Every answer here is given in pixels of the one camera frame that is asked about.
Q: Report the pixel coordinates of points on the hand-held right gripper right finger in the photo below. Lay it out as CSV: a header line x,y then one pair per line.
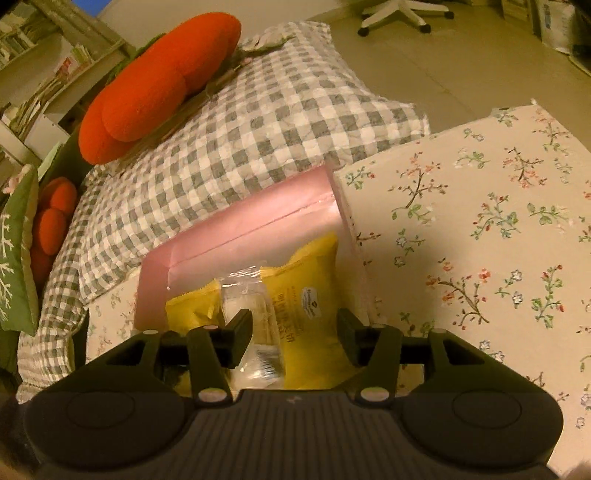
x,y
347,325

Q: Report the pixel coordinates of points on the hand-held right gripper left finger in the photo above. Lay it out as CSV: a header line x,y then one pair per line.
x,y
242,325

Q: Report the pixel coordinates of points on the clear plastic snack packet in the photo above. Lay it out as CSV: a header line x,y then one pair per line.
x,y
251,300

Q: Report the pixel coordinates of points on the large yellow snack packet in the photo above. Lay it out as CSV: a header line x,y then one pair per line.
x,y
307,295

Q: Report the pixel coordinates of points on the pink cardboard box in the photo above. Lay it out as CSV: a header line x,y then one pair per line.
x,y
240,230

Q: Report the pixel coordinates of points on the small yellow snack packet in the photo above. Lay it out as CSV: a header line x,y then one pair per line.
x,y
194,311

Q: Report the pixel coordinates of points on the floral bed sheet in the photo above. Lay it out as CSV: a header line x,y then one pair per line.
x,y
485,230

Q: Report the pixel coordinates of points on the grey checked quilt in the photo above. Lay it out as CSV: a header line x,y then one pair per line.
x,y
55,314

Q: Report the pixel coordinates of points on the small orange carrot plush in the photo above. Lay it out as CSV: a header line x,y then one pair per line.
x,y
53,221

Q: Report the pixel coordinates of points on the green embroidered pillow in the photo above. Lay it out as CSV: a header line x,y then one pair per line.
x,y
18,258

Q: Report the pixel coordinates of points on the red plush pillow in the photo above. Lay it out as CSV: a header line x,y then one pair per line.
x,y
152,87

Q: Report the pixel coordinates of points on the row of books and papers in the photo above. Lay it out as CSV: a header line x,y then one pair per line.
x,y
41,87

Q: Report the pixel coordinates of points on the white office chair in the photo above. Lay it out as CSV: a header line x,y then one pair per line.
x,y
397,14

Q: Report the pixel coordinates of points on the white bookshelf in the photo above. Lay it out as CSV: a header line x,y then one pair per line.
x,y
55,50

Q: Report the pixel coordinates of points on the cardboard storage boxes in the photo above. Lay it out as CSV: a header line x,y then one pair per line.
x,y
549,23

